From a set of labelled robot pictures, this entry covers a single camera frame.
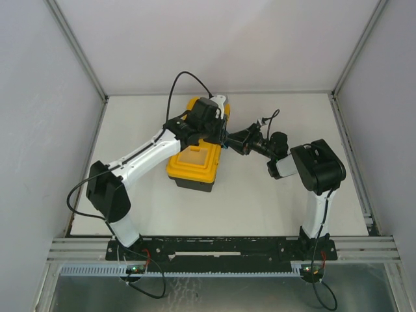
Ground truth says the yellow black plastic toolbox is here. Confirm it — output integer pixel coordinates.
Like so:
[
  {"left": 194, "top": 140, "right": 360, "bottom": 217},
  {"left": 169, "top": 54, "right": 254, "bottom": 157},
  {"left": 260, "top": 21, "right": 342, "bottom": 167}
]
[{"left": 166, "top": 96, "right": 230, "bottom": 192}]

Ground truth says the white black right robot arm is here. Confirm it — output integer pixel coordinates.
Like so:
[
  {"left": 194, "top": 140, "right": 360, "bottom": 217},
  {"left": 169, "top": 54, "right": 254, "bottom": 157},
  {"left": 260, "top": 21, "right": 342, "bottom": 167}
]
[{"left": 226, "top": 123, "right": 346, "bottom": 239}]

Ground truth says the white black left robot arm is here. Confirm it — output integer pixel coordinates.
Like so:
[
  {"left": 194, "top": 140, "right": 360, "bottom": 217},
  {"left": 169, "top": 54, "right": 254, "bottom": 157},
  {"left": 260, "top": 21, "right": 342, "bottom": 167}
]
[{"left": 86, "top": 95, "right": 228, "bottom": 247}]

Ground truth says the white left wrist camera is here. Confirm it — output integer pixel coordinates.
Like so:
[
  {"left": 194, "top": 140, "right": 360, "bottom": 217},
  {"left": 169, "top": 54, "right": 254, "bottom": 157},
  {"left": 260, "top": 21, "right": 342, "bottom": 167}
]
[{"left": 209, "top": 94, "right": 228, "bottom": 120}]

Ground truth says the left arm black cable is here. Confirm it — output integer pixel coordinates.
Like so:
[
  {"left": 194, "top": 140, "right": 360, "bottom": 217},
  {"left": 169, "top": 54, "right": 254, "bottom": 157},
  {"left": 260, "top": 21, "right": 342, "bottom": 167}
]
[{"left": 66, "top": 71, "right": 215, "bottom": 222}]

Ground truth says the right base black cable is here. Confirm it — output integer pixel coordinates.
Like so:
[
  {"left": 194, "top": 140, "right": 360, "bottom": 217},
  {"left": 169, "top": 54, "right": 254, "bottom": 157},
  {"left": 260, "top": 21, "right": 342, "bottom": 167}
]
[{"left": 310, "top": 191, "right": 339, "bottom": 309}]

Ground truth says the base black cable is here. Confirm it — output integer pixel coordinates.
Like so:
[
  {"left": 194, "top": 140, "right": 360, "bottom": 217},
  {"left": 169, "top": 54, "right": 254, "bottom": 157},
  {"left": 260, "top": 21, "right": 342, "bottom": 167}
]
[
  {"left": 125, "top": 255, "right": 167, "bottom": 299},
  {"left": 310, "top": 191, "right": 339, "bottom": 309}
]

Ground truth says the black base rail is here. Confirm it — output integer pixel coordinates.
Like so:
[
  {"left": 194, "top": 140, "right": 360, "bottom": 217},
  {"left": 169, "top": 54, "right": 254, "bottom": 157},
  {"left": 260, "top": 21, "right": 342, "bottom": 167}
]
[{"left": 106, "top": 236, "right": 338, "bottom": 261}]

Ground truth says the left base black cable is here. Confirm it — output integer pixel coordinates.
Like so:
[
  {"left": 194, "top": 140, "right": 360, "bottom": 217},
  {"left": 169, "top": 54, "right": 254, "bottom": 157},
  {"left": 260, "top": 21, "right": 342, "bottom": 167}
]
[{"left": 125, "top": 255, "right": 167, "bottom": 299}]

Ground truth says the grey cable duct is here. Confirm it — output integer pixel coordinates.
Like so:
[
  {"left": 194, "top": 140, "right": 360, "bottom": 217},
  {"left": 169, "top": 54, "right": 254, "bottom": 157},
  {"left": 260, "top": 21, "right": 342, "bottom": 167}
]
[{"left": 60, "top": 263, "right": 302, "bottom": 278}]

